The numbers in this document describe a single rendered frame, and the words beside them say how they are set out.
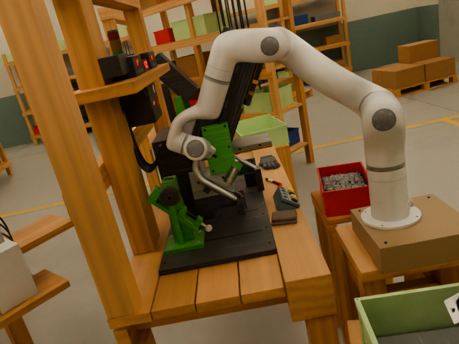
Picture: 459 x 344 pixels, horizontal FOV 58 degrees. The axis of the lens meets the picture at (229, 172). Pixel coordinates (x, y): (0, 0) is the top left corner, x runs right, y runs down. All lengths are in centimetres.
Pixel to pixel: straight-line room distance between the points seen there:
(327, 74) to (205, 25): 372
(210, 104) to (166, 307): 66
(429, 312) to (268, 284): 45
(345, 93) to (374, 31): 1027
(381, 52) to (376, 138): 1042
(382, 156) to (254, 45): 52
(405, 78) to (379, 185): 638
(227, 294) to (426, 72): 698
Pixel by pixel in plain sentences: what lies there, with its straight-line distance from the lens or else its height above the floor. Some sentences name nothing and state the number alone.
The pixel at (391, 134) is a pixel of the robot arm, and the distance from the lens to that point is 129.
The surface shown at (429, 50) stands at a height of 59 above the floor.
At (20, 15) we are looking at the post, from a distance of 116.
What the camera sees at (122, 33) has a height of 210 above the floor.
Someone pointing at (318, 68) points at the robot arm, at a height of 147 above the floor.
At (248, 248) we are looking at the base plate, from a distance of 148.
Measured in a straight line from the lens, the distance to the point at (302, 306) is 134.
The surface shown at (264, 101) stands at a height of 85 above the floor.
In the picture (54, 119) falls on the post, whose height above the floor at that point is 151.
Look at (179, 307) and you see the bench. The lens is 133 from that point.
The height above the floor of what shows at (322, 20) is 144.
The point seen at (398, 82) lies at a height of 26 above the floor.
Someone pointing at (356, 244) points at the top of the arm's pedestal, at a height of 85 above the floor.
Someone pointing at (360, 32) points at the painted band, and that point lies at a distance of 1146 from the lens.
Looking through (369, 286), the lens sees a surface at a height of 79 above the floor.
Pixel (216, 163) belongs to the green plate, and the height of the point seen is 111.
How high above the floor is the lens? 162
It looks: 18 degrees down
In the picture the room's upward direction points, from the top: 12 degrees counter-clockwise
